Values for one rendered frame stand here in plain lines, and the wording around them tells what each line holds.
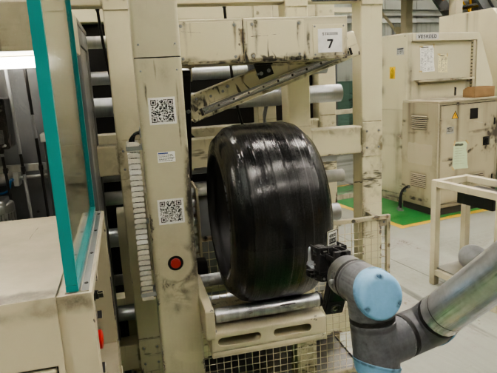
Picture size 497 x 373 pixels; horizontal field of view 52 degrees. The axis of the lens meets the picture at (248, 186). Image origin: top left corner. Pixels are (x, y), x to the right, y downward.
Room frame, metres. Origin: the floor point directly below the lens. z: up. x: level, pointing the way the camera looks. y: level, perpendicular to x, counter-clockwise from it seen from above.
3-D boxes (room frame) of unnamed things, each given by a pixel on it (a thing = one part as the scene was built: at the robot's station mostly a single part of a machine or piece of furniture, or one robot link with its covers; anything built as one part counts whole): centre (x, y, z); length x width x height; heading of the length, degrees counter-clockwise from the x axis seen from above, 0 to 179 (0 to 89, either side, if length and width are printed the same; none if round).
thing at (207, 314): (1.52, 0.17, 0.90); 0.40 x 0.03 x 0.10; 13
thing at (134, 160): (1.44, 0.32, 1.19); 0.05 x 0.04 x 0.48; 13
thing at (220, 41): (1.88, -0.06, 1.71); 0.61 x 0.25 x 0.15; 103
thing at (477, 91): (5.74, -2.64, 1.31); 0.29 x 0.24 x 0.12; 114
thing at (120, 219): (2.27, 0.58, 0.61); 0.33 x 0.06 x 0.86; 13
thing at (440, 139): (5.73, -2.33, 0.62); 0.91 x 0.58 x 1.25; 114
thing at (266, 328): (1.43, -0.03, 0.83); 0.36 x 0.09 x 0.06; 103
